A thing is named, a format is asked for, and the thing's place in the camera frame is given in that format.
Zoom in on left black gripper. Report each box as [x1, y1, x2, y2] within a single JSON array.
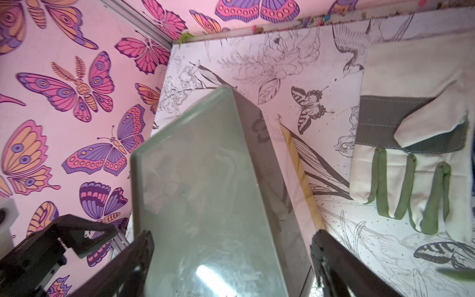
[[1, 214, 118, 297]]

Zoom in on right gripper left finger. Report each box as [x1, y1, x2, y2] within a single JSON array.
[[71, 231, 154, 297]]

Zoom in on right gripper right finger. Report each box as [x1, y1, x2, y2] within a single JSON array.
[[310, 230, 400, 297]]

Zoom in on grey cream three-drawer chest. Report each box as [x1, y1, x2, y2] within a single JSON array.
[[131, 87, 314, 297]]

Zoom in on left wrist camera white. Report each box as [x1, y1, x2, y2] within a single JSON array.
[[0, 198, 19, 259]]

